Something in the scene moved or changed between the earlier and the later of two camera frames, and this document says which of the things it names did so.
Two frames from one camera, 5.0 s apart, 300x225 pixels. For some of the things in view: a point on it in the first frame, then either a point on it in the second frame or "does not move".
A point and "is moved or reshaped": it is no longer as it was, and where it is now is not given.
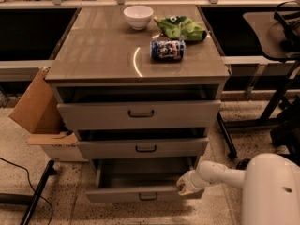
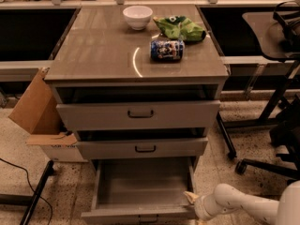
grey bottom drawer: x=139 y=180 is moved or reshaped
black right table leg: x=232 y=154 does not move
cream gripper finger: x=183 y=180 -> x=191 y=197
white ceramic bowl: x=138 y=17 does not move
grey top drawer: x=140 y=115 does not move
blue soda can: x=167 y=50 does not move
